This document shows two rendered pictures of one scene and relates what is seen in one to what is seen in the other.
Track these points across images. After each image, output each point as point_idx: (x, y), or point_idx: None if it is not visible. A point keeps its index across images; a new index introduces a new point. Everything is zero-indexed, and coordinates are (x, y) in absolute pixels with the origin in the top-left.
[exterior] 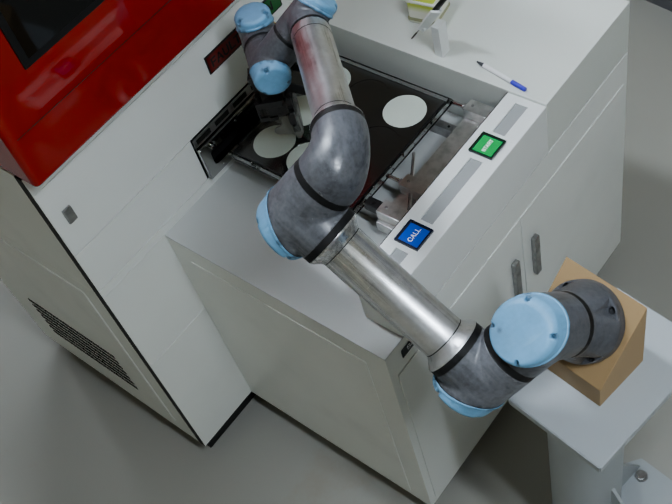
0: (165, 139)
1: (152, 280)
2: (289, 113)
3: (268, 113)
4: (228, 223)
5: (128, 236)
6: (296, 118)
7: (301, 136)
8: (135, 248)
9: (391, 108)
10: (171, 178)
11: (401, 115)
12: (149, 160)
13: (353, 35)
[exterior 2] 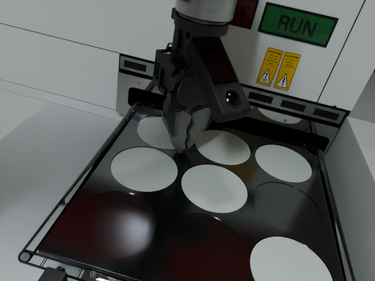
0: (94, 17)
1: (19, 121)
2: (168, 91)
3: (159, 74)
4: (63, 139)
5: (11, 59)
6: (173, 111)
7: (177, 150)
8: (14, 77)
9: (284, 248)
10: (80, 63)
11: (279, 269)
12: (66, 15)
13: (359, 154)
